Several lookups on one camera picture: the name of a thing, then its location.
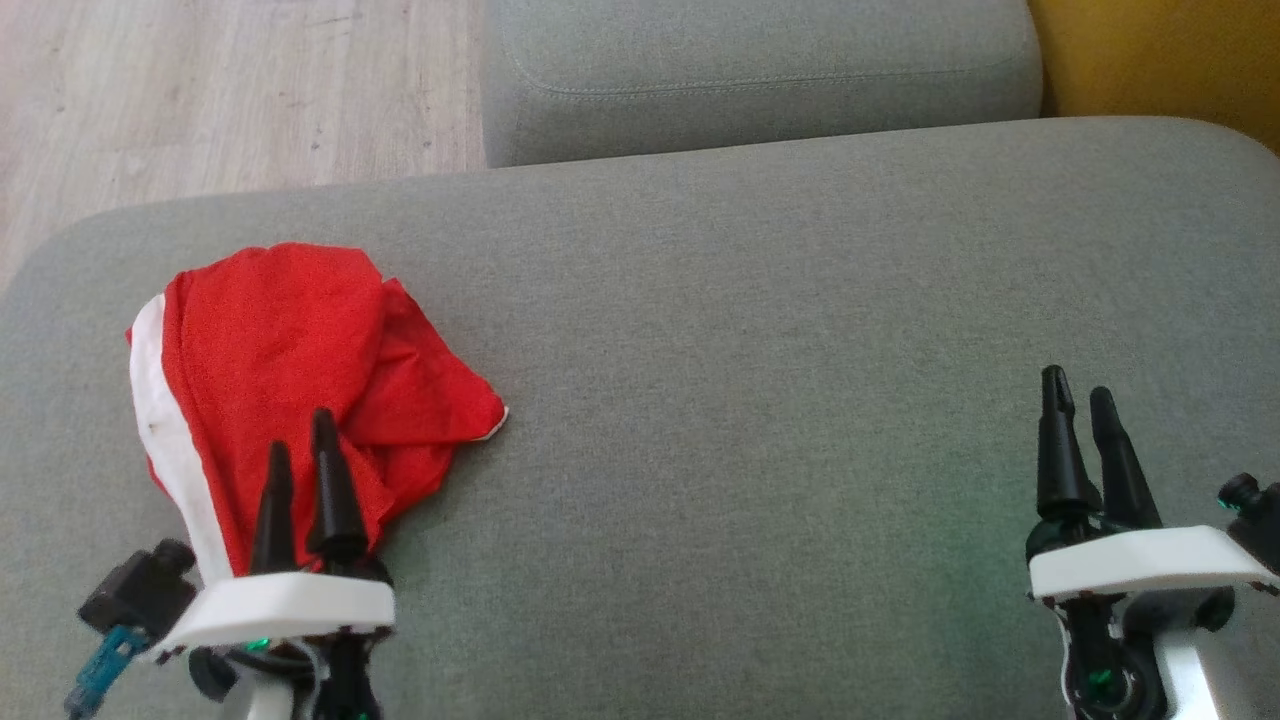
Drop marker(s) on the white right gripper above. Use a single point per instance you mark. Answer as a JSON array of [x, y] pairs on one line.
[[1150, 562]]

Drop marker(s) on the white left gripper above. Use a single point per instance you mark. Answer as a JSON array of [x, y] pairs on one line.
[[290, 605]]

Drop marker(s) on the red garment with white band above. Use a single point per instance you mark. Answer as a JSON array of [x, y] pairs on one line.
[[280, 340]]

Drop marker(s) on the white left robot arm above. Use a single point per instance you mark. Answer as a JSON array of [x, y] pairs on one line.
[[268, 705]]

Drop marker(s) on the large grey sofa ottoman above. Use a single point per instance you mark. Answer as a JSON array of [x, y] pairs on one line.
[[750, 450]]

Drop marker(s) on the long grey sofa seat cushion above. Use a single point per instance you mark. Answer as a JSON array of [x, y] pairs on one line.
[[750, 80]]

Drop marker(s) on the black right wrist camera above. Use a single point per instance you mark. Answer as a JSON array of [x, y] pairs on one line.
[[1255, 510]]

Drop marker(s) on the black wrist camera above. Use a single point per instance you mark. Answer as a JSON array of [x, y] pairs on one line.
[[1255, 510], [140, 590]]

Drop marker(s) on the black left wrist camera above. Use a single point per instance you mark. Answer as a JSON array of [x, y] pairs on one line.
[[140, 590]]

